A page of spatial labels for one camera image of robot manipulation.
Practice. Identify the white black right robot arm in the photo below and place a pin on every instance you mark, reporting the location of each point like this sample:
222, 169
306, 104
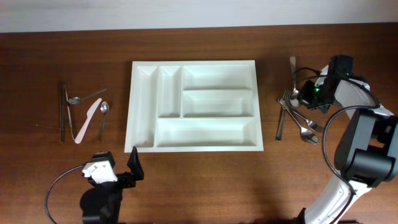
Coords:
366, 155

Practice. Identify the large steel spoon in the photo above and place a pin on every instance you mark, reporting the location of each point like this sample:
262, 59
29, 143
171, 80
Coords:
305, 134

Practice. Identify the small steel teaspoon upright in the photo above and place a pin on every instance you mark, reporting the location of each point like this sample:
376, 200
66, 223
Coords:
105, 110

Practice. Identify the steel kitchen tongs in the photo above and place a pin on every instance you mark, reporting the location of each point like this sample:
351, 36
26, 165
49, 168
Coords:
65, 105

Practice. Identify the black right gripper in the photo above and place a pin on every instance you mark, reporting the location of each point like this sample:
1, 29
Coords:
303, 96

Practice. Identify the small steel teaspoon angled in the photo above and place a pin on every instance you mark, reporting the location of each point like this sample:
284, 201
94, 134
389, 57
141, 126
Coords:
77, 100

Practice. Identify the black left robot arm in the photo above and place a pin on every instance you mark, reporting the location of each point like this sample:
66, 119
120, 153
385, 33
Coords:
102, 203

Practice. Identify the pink plastic knife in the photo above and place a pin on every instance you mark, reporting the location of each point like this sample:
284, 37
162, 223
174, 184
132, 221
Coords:
89, 115

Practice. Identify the steel fork diagonal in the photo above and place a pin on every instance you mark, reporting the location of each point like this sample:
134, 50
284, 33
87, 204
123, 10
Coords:
311, 124

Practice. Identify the white plastic cutlery tray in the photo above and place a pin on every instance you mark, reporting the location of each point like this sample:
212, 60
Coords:
193, 106

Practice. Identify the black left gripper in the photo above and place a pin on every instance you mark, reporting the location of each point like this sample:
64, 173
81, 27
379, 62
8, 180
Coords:
137, 168

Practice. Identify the steel fork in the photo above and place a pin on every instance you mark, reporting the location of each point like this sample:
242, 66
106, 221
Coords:
278, 136

